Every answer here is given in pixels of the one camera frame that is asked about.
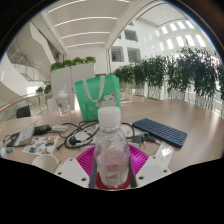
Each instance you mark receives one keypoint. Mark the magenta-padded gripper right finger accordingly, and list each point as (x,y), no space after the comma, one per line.
(151,170)

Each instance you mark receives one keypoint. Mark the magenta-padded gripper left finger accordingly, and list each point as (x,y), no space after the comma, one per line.
(71,171)

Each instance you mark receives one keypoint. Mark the clear water bottle white cap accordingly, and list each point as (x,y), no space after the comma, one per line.
(111,146)

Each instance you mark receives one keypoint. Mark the cream patterned mug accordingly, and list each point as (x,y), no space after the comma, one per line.
(46,162)

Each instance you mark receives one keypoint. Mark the flat round red coaster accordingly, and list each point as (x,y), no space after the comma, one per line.
(99,184)

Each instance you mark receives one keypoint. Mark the bunch of keys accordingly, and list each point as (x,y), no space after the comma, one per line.
(143,137)

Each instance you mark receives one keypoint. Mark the dark blue keyboard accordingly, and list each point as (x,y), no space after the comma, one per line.
(160,131)

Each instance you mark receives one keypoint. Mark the colourful sticker sheet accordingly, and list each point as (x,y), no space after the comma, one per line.
(40,145)

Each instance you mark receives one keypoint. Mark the small white box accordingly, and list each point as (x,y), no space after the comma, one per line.
(60,127)

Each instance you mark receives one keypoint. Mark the black power adapter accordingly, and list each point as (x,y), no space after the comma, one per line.
(41,129)

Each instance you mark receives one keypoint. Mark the tall clear bottle white lid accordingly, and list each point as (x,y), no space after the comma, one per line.
(63,106)

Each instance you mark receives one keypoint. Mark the small teal packet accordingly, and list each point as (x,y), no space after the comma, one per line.
(9,150)

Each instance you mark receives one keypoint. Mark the black flat case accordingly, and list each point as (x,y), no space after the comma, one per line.
(10,139)

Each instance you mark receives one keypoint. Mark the green tote bag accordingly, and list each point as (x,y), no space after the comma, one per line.
(91,101)

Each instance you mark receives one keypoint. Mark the black chair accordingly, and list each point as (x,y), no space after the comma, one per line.
(23,112)

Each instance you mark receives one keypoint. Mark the planter with green plants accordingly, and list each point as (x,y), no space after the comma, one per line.
(44,90)

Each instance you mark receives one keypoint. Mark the wood-topped glass railing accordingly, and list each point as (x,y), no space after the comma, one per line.
(16,100)

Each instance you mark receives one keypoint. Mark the white cabinet with plants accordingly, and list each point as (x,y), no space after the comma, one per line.
(71,78)

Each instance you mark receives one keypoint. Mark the row of green hedge plants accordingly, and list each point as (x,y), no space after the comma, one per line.
(186,73)

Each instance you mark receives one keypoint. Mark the ceiling light strips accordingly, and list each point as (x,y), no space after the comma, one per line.
(86,18)

